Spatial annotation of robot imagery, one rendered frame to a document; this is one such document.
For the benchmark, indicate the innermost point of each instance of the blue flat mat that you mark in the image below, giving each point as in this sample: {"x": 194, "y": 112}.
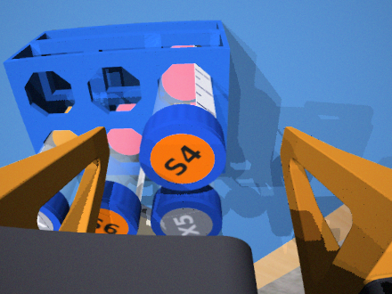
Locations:
{"x": 323, "y": 67}

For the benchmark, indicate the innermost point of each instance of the blue tube rack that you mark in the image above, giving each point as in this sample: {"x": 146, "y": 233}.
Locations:
{"x": 136, "y": 83}

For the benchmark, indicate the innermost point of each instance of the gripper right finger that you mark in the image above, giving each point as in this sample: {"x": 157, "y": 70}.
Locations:
{"x": 365, "y": 187}

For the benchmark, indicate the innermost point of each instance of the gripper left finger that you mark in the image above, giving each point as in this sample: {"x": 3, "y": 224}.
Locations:
{"x": 26, "y": 185}

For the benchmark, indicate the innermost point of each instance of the sample tube with blue cap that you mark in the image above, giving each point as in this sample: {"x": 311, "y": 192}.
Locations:
{"x": 195, "y": 212}
{"x": 121, "y": 201}
{"x": 183, "y": 144}

